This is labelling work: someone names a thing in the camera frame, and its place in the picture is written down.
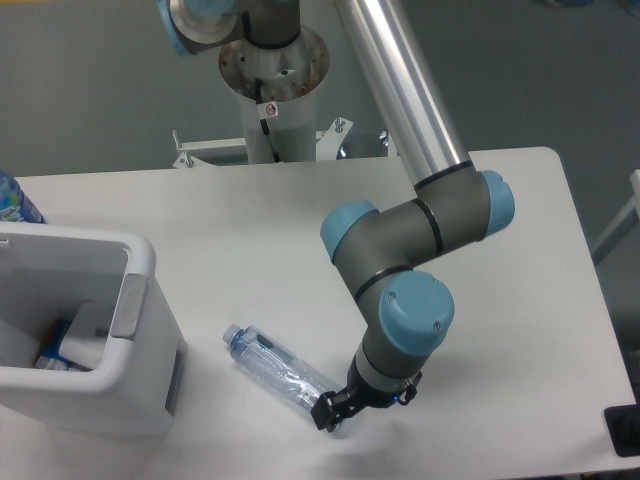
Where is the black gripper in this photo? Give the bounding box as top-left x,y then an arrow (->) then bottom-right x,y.
311,360 -> 422,432

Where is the white plastic trash bin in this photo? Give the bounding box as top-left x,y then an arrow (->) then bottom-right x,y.
1,223 -> 187,435

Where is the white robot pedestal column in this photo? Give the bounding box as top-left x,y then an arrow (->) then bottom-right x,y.
219,26 -> 330,136

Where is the white frame at right edge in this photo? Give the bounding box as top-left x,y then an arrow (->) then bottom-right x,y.
591,170 -> 639,265

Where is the black clamp at table edge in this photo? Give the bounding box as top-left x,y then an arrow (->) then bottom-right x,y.
604,404 -> 639,458

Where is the blue snack wrapper in bin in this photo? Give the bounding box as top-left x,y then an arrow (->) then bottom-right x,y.
33,319 -> 82,372

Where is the white pedestal base bracket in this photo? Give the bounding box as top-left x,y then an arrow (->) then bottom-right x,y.
171,115 -> 401,170

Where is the black cable on pedestal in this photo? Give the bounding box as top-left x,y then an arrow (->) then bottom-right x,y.
253,76 -> 283,163

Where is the clear plastic water bottle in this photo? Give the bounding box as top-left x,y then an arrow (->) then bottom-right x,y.
223,324 -> 342,414

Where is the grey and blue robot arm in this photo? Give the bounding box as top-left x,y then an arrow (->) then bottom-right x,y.
158,1 -> 515,431

